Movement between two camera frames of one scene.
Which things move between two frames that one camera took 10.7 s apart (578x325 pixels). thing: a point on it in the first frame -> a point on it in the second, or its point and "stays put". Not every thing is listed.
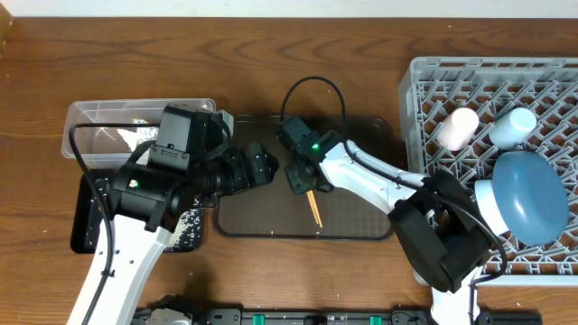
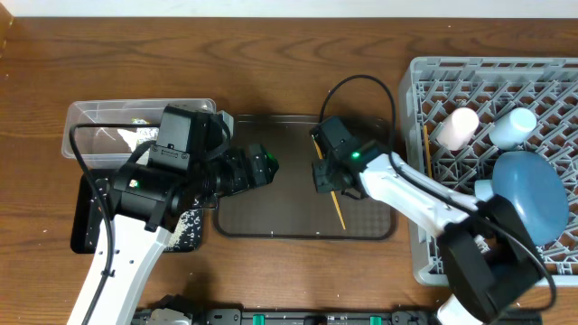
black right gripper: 301,185 -> 324,183
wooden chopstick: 309,195 -> 428,151
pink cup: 458,128 stays put
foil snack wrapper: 145,134 stays put
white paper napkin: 130,137 stays put
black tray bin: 87,213 stays put
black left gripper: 245,175 stays put
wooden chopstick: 316,208 -> 320,154
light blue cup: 510,131 stays put
